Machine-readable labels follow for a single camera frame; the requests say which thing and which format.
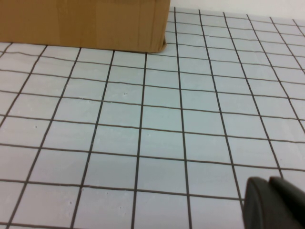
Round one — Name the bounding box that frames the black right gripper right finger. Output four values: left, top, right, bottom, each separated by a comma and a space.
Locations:
270, 176, 305, 215

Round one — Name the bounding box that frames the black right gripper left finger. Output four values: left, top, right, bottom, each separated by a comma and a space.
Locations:
243, 177, 305, 229

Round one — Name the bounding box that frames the clear-taped cardboard box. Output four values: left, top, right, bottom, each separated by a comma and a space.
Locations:
0, 0, 172, 53

